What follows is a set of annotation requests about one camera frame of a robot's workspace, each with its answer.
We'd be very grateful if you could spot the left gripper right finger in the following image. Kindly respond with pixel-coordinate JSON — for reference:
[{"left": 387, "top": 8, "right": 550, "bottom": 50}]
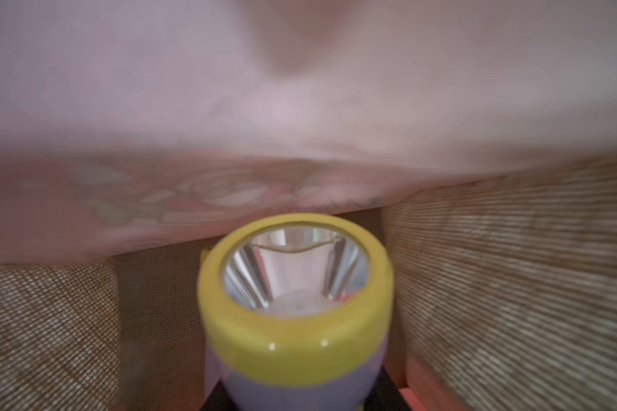
[{"left": 364, "top": 368, "right": 411, "bottom": 411}]

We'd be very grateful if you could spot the red jute tote bag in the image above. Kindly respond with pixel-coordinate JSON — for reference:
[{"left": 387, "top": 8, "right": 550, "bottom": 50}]
[{"left": 0, "top": 1, "right": 617, "bottom": 410}]

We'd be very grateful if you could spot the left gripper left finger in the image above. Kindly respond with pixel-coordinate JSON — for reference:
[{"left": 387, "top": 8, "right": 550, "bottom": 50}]
[{"left": 201, "top": 382, "right": 231, "bottom": 411}]

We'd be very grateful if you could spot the purple flashlight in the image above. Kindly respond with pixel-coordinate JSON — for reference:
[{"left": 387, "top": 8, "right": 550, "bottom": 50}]
[{"left": 197, "top": 213, "right": 394, "bottom": 410}]

